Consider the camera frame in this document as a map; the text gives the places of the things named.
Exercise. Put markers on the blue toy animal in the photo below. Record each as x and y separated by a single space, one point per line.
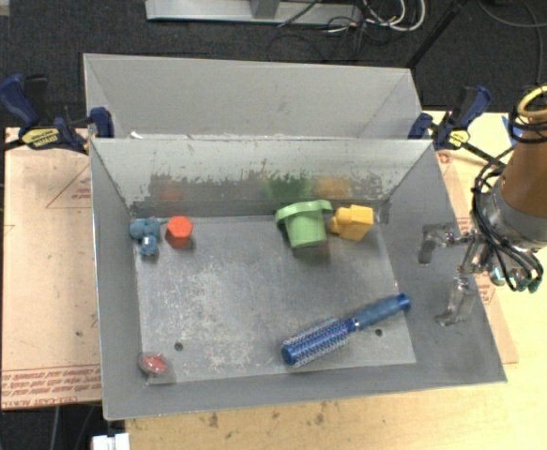
145 232

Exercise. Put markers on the grey metal bin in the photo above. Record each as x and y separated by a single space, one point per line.
254 289

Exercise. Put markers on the brown cardboard board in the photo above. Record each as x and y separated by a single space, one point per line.
48 274

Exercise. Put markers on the blue round hairbrush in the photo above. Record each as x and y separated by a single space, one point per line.
320 342

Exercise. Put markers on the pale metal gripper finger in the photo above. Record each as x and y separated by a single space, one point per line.
460 298
435 236

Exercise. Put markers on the yellow toy block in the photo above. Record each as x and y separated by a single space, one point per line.
354 222

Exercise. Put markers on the orange hexagonal block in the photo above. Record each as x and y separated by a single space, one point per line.
179 232

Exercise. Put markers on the green plastic cup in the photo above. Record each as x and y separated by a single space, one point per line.
306 230

